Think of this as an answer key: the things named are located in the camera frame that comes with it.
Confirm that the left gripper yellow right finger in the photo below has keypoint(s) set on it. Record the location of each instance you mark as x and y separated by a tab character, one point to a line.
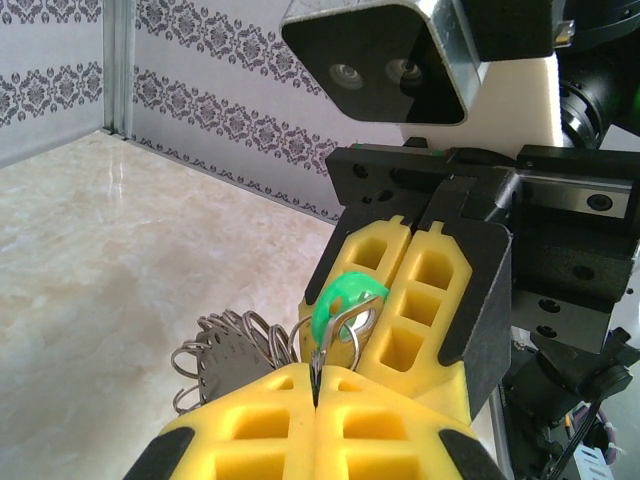
390	435

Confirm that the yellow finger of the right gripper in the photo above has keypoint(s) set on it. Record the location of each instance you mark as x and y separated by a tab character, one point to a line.
365	245
430	310

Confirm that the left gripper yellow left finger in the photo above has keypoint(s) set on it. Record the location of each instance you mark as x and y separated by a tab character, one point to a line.
250	440

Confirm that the key with green cover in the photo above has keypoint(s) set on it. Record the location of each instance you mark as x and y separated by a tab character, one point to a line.
350	285

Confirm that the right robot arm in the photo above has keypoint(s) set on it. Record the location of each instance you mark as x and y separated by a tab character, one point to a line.
550	385

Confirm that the right white camera bracket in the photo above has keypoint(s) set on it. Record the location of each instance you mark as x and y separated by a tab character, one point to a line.
520	105

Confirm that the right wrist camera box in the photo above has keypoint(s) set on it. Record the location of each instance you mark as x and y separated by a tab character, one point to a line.
380	60

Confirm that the aluminium frame post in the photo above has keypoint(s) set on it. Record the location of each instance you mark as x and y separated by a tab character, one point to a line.
119	65

